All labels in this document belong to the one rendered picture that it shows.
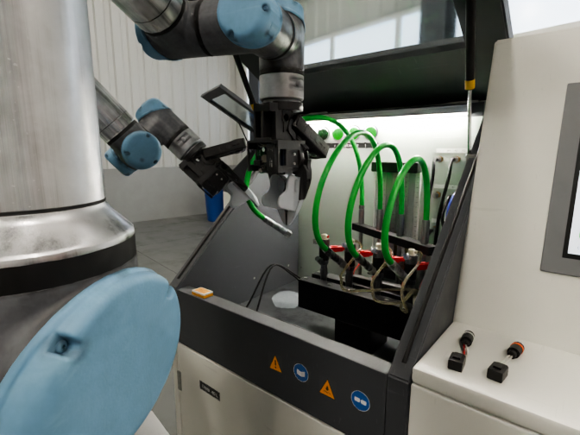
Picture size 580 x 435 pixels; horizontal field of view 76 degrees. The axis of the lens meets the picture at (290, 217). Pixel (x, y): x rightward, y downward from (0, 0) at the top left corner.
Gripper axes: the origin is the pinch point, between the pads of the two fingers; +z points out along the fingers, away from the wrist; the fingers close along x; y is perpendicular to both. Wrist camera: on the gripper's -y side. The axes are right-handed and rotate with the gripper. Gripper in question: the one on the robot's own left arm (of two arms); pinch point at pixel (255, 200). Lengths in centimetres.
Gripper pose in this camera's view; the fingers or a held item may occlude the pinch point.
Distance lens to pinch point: 97.2
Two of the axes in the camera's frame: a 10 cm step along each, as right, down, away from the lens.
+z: 7.1, 6.9, 1.5
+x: 2.5, -0.5, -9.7
